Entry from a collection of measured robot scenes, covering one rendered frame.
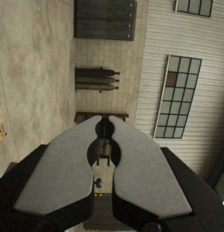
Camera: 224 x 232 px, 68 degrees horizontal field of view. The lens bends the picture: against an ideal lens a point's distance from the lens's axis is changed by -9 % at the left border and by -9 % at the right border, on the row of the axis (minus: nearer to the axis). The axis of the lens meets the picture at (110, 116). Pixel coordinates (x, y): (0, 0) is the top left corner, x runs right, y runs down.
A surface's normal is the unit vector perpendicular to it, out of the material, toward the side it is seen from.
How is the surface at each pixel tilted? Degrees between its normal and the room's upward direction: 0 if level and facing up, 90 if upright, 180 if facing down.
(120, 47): 90
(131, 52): 90
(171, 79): 90
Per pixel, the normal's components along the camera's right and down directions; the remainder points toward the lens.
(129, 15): 0.04, 0.18
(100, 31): 0.01, 0.47
